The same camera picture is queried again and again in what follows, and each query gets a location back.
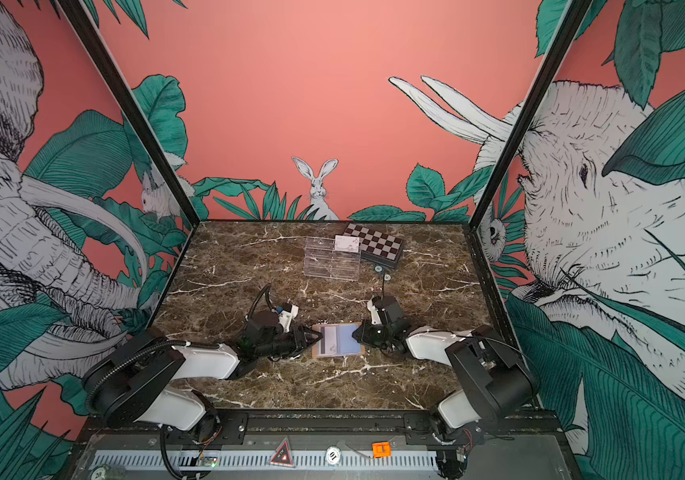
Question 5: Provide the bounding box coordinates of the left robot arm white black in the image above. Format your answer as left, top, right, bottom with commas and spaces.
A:
82, 308, 324, 441

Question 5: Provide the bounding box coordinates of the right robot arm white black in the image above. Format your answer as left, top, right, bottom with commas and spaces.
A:
352, 295, 538, 445

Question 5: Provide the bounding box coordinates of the clear acrylic organizer box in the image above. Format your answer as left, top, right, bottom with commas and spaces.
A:
304, 237, 361, 281

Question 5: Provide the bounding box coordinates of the folded checkered chess board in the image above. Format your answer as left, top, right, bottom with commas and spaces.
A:
342, 223, 405, 269

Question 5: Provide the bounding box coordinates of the orange tag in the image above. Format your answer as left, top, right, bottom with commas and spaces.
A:
371, 442, 392, 459

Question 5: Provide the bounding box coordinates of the red warning triangle sticker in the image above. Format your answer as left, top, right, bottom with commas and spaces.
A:
270, 437, 296, 468

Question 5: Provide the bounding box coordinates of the white round button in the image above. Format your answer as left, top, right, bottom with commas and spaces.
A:
324, 446, 342, 466

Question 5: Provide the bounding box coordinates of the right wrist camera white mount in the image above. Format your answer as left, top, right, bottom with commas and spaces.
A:
366, 300, 382, 326

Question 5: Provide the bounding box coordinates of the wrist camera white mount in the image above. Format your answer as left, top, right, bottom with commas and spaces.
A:
366, 300, 382, 326
276, 303, 300, 333

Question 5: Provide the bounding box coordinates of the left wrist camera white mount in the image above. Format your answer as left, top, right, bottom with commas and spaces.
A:
276, 303, 300, 333

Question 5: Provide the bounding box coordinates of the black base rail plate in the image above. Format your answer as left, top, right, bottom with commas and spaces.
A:
71, 407, 565, 448

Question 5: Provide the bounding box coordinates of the right black frame post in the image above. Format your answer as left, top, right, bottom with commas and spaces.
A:
469, 0, 591, 231

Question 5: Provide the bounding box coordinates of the black frame post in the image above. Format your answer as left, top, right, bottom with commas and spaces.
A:
58, 0, 200, 229
469, 0, 591, 231

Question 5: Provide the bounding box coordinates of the left black frame post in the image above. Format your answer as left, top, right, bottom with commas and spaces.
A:
58, 0, 200, 229

